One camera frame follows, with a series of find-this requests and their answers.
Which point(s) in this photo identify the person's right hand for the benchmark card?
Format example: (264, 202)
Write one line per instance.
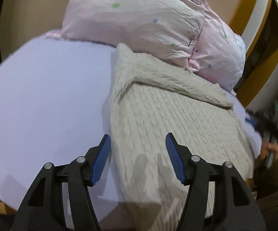
(266, 148)

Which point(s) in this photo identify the beige cable knit sweater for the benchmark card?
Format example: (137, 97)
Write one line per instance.
(150, 99)

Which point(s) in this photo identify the white bed sheet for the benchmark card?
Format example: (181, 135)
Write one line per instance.
(53, 105)

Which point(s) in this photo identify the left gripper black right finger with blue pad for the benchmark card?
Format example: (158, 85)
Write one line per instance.
(218, 198)

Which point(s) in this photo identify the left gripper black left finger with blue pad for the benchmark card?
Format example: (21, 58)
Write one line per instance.
(42, 206)

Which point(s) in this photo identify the wooden orange white headboard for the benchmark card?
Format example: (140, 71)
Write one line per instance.
(257, 22)

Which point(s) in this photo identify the pink floral pillow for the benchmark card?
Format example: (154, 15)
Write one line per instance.
(187, 33)

